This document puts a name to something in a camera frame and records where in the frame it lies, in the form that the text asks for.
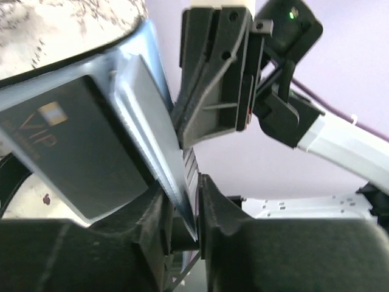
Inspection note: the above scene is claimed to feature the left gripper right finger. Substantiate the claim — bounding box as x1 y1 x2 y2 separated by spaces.
198 175 388 291

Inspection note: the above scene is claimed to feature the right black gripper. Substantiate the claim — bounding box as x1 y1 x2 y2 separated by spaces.
171 1 323 149

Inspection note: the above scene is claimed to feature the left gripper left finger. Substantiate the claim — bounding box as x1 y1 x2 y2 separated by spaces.
1 187 173 291

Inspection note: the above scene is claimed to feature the black leather card holder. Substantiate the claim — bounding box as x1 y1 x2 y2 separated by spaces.
1 20 197 237

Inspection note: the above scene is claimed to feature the dark credit card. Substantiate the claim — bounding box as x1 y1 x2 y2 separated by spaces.
1 75 154 222

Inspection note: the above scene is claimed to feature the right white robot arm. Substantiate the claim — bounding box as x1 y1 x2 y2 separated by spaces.
172 1 388 224

